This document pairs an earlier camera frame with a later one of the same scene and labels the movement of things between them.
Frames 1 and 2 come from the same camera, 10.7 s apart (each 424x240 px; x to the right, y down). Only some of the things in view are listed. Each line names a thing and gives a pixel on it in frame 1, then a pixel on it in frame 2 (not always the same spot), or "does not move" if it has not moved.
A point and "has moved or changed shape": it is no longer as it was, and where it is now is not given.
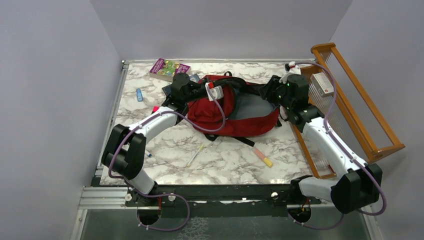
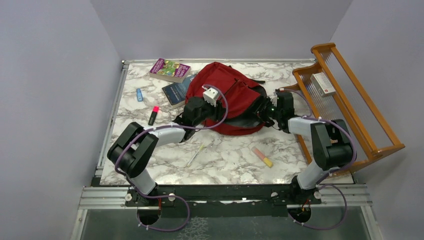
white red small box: (322, 84) does not move
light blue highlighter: (139, 95) does not move
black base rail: (275, 194) does not move
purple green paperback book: (166, 69) does not move
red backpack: (244, 111) has moved or changed shape
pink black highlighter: (155, 109) does not move
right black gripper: (267, 90) -> (266, 101)
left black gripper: (204, 82) -> (217, 112)
